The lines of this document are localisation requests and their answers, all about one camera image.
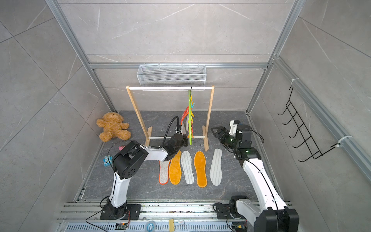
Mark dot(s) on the small blue toy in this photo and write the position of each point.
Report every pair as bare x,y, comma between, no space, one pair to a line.
107,161

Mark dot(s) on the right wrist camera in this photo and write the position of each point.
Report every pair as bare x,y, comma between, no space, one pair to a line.
233,127

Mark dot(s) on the aluminium floor rail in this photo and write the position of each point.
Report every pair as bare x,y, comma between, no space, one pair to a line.
194,216

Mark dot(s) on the white wire mesh basket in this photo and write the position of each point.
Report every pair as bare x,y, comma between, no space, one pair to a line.
172,75

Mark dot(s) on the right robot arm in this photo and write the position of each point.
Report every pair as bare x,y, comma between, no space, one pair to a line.
272,214

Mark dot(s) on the white striped insole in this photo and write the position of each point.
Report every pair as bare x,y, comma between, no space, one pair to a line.
216,169
187,167

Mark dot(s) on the orange fuzzy insole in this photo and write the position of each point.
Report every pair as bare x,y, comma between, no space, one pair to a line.
200,166

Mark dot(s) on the green clip hanger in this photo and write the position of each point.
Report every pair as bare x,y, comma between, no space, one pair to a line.
190,116

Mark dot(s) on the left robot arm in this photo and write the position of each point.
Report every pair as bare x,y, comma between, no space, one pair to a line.
127,162

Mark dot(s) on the brown teddy bear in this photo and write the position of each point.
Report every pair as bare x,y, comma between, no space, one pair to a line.
113,127

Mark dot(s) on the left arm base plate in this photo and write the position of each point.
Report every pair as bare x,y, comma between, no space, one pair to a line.
124,212

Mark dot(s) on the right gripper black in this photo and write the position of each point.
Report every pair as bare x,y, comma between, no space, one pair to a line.
223,130

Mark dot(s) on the small pink toy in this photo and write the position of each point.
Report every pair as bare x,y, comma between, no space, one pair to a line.
121,148

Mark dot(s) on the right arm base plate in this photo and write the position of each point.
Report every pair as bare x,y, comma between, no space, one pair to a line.
226,211

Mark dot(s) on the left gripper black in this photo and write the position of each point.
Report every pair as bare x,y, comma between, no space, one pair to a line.
185,139

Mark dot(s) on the black wall hook rack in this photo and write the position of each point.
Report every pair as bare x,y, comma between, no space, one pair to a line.
303,132

